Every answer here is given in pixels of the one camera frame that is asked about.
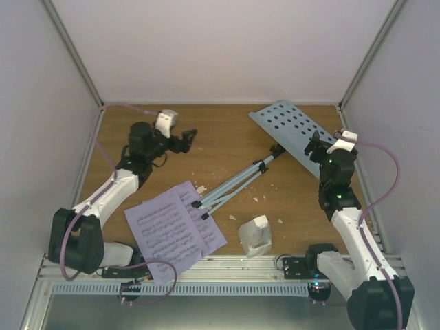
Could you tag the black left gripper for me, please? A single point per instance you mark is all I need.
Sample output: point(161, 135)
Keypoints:
point(177, 148)

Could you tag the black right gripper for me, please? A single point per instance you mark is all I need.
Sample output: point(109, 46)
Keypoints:
point(315, 141)

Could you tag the light blue music stand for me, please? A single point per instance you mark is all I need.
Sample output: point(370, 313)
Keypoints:
point(292, 130)

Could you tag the sheet music papers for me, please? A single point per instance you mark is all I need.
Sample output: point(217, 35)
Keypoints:
point(168, 228)

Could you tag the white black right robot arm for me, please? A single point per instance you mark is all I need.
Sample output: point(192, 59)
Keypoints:
point(376, 296)

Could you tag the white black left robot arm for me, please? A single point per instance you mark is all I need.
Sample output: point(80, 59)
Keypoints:
point(76, 241)

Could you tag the white plastic debris pile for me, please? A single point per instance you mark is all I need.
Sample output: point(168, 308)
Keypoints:
point(201, 189)

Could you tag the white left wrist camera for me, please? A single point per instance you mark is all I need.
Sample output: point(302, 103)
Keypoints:
point(165, 121)

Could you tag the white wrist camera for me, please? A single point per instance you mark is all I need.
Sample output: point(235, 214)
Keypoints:
point(344, 140)
point(165, 121)

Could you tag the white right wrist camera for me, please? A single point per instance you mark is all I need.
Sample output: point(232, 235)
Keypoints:
point(344, 140)

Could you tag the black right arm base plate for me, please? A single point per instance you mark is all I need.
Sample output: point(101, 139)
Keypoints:
point(301, 268)

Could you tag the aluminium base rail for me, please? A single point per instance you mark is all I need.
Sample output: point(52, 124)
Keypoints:
point(215, 268)

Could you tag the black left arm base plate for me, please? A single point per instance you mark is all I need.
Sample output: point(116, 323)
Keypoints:
point(135, 269)

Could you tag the grey slotted cable duct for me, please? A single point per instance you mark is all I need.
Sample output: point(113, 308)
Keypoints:
point(183, 289)

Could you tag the aluminium frame post right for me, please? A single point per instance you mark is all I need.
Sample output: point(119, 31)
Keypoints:
point(378, 41)

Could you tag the aluminium frame post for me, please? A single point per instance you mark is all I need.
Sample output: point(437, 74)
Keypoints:
point(378, 41)
point(61, 30)

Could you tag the aluminium frame post left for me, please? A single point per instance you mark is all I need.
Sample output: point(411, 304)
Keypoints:
point(61, 30)

